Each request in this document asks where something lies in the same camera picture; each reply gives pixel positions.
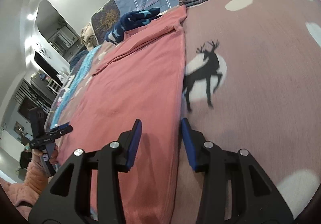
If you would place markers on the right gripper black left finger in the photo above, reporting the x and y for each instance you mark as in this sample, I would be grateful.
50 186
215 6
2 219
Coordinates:
86 188

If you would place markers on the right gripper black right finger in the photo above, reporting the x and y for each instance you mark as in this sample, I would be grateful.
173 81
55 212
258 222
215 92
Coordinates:
236 189

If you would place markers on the salmon pink knit garment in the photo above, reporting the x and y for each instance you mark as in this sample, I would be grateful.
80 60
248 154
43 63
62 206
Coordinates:
140 78

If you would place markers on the light blue blanket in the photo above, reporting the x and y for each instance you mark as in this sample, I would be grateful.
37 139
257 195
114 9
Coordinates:
72 85

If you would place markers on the beige crumpled cloth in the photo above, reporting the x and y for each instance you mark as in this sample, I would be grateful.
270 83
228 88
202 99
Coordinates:
88 38

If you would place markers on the mauve polka-dot bed sheet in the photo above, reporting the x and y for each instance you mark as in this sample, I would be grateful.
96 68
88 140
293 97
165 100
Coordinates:
252 81

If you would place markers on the dark tree-print pillow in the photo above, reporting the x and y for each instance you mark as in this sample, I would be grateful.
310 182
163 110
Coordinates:
104 19

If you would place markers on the navy star-pattern folded garment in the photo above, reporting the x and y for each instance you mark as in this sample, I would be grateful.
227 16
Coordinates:
130 21

